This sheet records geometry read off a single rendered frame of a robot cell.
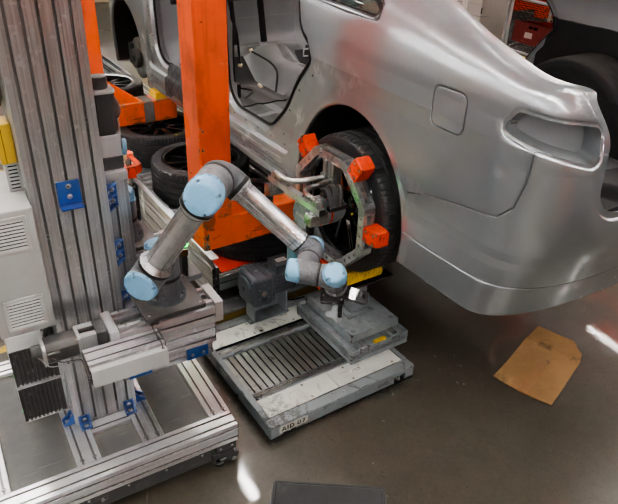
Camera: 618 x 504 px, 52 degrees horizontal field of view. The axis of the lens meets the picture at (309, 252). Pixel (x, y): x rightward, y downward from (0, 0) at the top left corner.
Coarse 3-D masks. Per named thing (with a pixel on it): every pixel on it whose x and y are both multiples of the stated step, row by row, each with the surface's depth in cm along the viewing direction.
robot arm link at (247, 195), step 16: (240, 176) 200; (240, 192) 200; (256, 192) 203; (256, 208) 202; (272, 208) 204; (272, 224) 204; (288, 224) 205; (288, 240) 206; (304, 240) 206; (320, 240) 212; (320, 256) 207
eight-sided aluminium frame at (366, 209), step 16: (320, 144) 286; (304, 160) 297; (336, 160) 274; (352, 160) 272; (304, 176) 309; (352, 192) 270; (368, 192) 270; (368, 208) 268; (368, 224) 275; (336, 256) 303; (352, 256) 283
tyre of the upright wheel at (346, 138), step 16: (368, 128) 291; (336, 144) 286; (352, 144) 276; (368, 144) 276; (384, 160) 272; (384, 176) 268; (384, 192) 267; (384, 208) 269; (400, 208) 272; (384, 224) 271; (400, 224) 274; (368, 256) 287; (384, 256) 282
